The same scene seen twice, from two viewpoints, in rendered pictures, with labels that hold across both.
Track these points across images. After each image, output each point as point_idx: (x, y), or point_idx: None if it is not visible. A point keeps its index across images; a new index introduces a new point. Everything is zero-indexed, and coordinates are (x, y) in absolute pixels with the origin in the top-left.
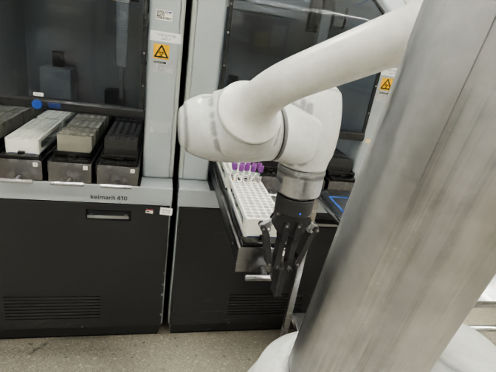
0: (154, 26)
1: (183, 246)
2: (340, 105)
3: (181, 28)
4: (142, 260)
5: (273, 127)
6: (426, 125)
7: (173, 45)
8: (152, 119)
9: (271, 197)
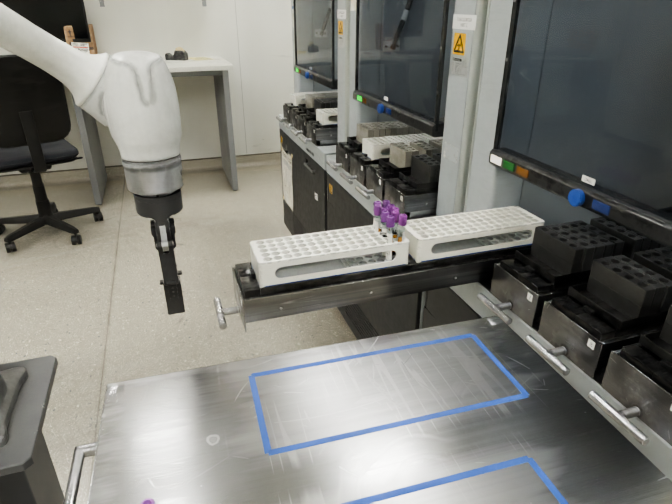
0: (456, 9)
1: (426, 327)
2: (113, 79)
3: (478, 5)
4: (401, 318)
5: (78, 92)
6: None
7: (469, 33)
8: (446, 139)
9: (512, 319)
